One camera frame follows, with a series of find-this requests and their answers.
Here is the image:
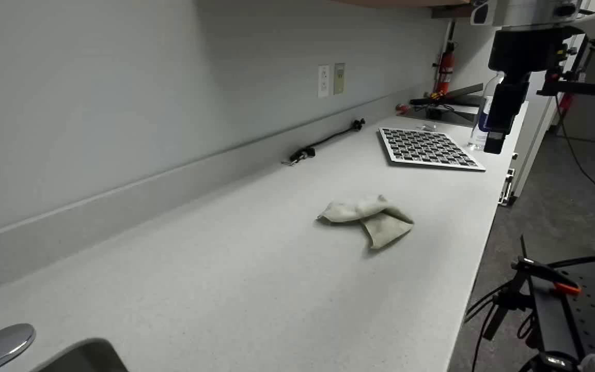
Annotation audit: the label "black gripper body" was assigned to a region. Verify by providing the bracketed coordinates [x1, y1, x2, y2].
[487, 24, 585, 77]

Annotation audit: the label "white cloth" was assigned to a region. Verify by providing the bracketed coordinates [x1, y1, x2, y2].
[316, 194, 414, 251]

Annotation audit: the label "white base cabinet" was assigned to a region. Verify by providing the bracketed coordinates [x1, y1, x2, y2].
[497, 69, 562, 209]

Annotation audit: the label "red and black tools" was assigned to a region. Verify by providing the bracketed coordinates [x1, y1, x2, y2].
[406, 80, 487, 127]

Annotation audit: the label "checkerboard calibration board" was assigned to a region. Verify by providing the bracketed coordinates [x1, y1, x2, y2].
[376, 124, 487, 173]

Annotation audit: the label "red bar clamp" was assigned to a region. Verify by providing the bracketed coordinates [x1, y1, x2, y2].
[429, 19, 458, 99]

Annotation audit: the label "steel sink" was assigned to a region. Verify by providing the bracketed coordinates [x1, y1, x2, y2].
[30, 337, 130, 372]

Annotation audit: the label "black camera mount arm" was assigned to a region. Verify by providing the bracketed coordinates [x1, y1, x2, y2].
[535, 39, 595, 99]

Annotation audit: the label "thin black floor cable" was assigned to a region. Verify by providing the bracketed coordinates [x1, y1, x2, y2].
[555, 116, 595, 236]

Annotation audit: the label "beige wall plate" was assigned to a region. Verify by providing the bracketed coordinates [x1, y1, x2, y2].
[331, 60, 347, 97]

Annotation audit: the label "orange handled clamp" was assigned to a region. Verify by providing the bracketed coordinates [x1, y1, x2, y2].
[552, 279, 585, 298]

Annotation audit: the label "white wall outlet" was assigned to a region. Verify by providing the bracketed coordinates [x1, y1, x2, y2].
[316, 63, 331, 99]

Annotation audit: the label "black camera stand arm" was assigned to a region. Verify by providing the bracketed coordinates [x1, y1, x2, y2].
[460, 236, 589, 372]

